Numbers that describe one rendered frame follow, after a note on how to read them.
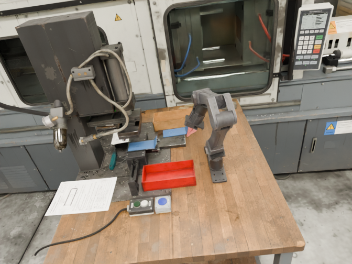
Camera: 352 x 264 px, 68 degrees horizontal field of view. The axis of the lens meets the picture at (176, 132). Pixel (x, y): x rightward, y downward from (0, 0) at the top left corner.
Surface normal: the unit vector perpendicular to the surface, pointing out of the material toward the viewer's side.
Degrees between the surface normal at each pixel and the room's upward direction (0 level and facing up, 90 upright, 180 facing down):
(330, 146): 90
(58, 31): 90
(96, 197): 1
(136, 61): 90
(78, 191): 0
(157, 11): 90
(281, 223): 0
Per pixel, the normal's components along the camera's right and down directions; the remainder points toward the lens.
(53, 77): 0.04, 0.57
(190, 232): -0.13, -0.81
